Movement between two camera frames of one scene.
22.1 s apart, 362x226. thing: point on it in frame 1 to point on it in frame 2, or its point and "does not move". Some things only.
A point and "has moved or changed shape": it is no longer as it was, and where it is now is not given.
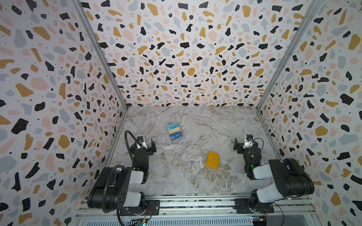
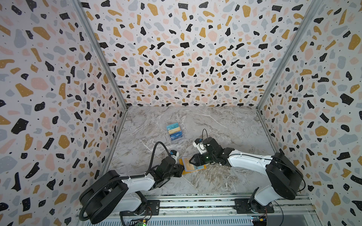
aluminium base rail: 208,205 does not move
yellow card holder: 213,160 has moved or changed shape
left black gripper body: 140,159 to 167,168
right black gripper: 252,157 to 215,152
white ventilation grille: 211,221 does not move
